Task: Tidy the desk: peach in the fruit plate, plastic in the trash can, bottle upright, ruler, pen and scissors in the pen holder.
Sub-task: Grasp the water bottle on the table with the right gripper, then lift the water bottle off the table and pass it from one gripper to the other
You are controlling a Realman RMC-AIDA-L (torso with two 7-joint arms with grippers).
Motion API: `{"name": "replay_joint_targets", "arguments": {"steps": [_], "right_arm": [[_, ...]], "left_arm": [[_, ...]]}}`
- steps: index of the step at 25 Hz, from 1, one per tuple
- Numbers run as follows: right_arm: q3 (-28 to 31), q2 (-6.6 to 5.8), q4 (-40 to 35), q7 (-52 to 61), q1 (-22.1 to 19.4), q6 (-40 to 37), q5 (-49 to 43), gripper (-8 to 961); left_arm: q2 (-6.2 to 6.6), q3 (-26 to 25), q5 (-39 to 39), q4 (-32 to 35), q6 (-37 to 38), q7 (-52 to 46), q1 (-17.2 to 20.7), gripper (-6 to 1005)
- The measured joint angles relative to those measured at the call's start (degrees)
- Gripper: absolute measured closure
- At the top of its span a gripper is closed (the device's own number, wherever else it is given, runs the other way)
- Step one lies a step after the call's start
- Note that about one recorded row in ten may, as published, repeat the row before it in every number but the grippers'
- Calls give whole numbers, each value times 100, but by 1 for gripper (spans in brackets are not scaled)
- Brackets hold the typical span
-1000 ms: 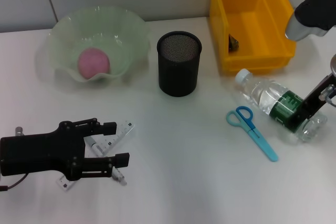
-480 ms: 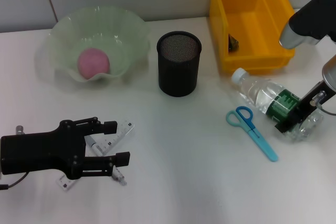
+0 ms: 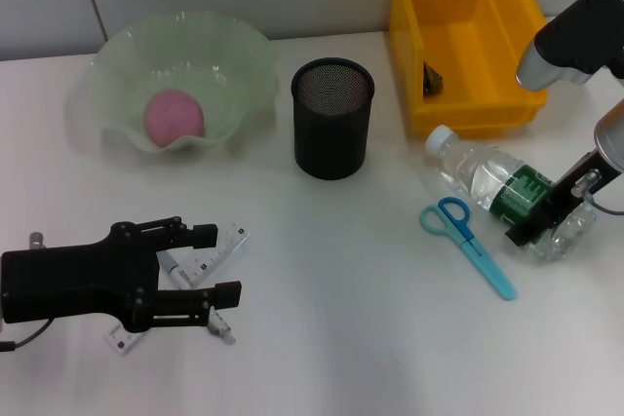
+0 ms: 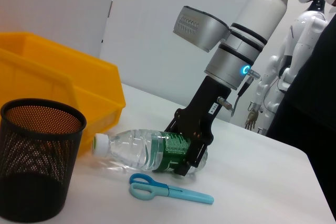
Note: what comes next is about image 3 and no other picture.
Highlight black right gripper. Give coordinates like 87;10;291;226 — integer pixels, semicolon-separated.
504;148;616;247

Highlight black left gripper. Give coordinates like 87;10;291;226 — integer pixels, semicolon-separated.
0;215;219;332

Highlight blue plastic scissors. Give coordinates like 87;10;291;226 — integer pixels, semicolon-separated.
419;196;518;301

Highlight clear water bottle green label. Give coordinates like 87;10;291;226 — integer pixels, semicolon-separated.
424;124;599;264

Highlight pink peach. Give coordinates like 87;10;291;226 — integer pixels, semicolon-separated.
143;88;205;147

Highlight clear plastic ruler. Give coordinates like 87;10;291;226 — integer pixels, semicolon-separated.
105;222;254;357

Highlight grey white pen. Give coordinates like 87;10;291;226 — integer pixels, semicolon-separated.
160;249;239;347

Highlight translucent green fruit bowl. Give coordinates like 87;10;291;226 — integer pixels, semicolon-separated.
90;10;281;153

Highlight black mesh cup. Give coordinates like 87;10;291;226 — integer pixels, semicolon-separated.
291;57;376;181

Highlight yellow plastic bin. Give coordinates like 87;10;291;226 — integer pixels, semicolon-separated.
388;0;550;138

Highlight grey right gripper cable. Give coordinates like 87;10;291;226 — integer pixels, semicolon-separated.
570;169;624;216

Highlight right wrist camera housing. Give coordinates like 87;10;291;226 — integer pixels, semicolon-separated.
515;0;624;92

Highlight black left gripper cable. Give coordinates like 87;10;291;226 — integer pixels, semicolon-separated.
0;321;55;353

